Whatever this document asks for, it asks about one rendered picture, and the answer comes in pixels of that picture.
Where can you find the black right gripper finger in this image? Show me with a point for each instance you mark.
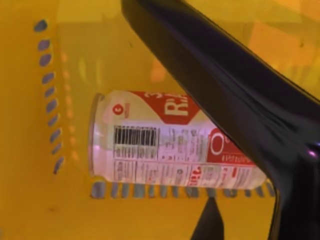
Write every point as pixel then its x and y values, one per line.
pixel 209 222

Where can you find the yellow plastic basket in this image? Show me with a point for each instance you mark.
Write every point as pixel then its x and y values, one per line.
pixel 50 212

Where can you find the white and red drink can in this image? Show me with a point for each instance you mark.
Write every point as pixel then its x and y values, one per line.
pixel 150 155

